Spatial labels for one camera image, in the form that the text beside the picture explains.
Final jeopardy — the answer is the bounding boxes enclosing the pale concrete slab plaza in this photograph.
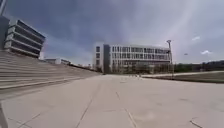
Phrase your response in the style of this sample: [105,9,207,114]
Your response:
[0,72,224,128]

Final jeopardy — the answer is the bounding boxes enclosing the row of trees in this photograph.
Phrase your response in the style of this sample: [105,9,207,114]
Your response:
[172,59,224,74]

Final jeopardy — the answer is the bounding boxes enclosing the grey building with horizontal bands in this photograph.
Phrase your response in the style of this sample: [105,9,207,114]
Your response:
[0,15,47,60]

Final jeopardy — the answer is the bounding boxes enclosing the lamp pole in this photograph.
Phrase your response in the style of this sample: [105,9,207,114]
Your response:
[166,39,175,79]

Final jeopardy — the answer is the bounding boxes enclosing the low pale building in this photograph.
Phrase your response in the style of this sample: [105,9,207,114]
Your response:
[44,57,72,66]

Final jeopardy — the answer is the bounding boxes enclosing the wide concrete steps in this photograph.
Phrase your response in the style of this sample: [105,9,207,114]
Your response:
[0,49,102,91]

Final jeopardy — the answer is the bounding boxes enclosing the large white building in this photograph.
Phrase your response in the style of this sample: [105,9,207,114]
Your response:
[94,43,174,75]

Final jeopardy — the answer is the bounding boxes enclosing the grass area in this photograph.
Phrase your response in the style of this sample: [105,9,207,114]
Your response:
[141,71,224,84]

